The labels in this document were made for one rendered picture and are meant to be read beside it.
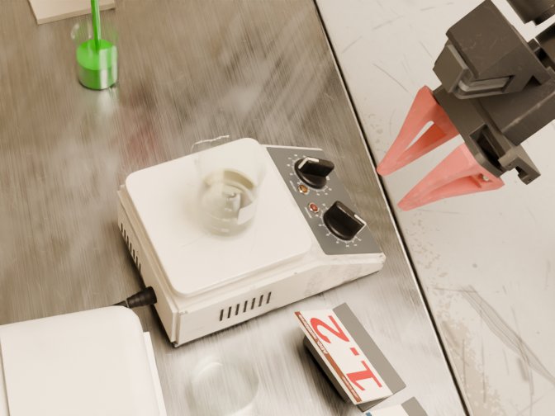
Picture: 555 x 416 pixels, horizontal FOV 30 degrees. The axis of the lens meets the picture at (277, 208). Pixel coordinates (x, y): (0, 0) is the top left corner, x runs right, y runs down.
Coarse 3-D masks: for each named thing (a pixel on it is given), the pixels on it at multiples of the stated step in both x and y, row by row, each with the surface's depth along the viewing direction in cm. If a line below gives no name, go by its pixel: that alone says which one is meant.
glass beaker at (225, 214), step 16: (208, 144) 78; (224, 144) 79; (240, 144) 79; (256, 144) 78; (192, 160) 77; (208, 160) 79; (224, 160) 80; (240, 160) 80; (256, 160) 79; (256, 176) 80; (208, 192) 76; (224, 192) 75; (240, 192) 76; (256, 192) 77; (208, 208) 78; (224, 208) 77; (240, 208) 78; (256, 208) 80; (208, 224) 80; (224, 224) 79; (240, 224) 80; (224, 240) 81
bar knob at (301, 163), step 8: (304, 160) 89; (312, 160) 89; (320, 160) 90; (328, 160) 90; (296, 168) 90; (304, 168) 89; (312, 168) 89; (320, 168) 90; (328, 168) 90; (304, 176) 89; (312, 176) 90; (320, 176) 91; (312, 184) 89; (320, 184) 90
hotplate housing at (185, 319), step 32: (288, 192) 87; (128, 224) 85; (320, 256) 84; (352, 256) 86; (384, 256) 90; (160, 288) 81; (224, 288) 81; (256, 288) 82; (288, 288) 85; (320, 288) 88; (192, 320) 82; (224, 320) 84
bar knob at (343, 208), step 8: (336, 208) 87; (344, 208) 87; (328, 216) 87; (336, 216) 87; (344, 216) 87; (352, 216) 87; (328, 224) 87; (336, 224) 87; (344, 224) 87; (352, 224) 87; (360, 224) 87; (336, 232) 87; (344, 232) 87; (352, 232) 88
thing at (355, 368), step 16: (320, 320) 86; (336, 320) 88; (320, 336) 84; (336, 336) 86; (336, 352) 84; (352, 352) 85; (352, 368) 83; (368, 368) 85; (352, 384) 82; (368, 384) 83
